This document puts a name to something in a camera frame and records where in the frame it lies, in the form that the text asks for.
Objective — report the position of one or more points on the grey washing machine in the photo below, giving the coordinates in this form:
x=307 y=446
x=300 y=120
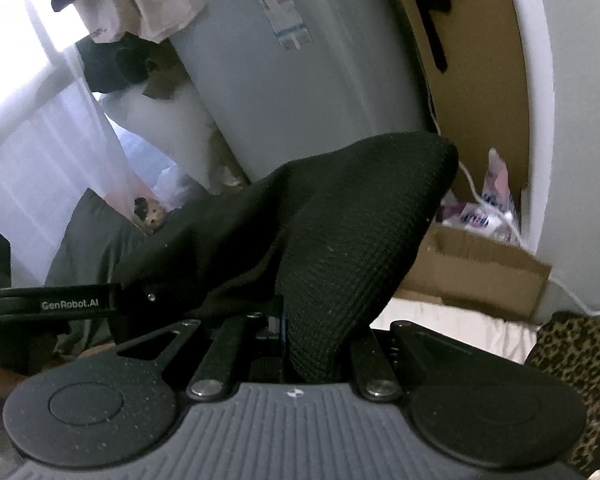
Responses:
x=330 y=85

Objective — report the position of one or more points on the clear plastic bag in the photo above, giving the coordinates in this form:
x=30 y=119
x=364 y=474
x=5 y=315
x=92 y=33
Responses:
x=145 y=160

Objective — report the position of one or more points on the white fluffy cushion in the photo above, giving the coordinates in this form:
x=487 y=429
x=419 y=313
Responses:
x=180 y=125

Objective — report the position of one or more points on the black hanging garment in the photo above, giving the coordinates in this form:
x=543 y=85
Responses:
x=435 y=0

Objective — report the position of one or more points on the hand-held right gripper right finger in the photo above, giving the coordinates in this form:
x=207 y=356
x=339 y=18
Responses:
x=375 y=365

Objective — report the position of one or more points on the dark clothes pile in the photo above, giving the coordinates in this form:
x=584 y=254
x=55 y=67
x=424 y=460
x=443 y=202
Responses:
x=110 y=60

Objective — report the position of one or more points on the leopard print cloth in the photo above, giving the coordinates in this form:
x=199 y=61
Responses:
x=580 y=350

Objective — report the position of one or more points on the white curtain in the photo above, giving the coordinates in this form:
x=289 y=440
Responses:
x=30 y=160

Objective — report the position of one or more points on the crumpled brown paper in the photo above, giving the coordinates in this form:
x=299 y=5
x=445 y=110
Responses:
x=165 y=82

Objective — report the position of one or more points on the black knit shorts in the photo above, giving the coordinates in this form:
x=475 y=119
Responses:
x=330 y=235

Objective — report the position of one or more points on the brown cardboard panel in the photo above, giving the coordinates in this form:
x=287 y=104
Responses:
x=490 y=85

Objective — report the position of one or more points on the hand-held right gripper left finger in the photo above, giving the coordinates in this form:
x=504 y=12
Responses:
x=267 y=327

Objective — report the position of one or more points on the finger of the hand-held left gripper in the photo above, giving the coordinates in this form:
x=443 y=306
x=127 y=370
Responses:
x=151 y=302

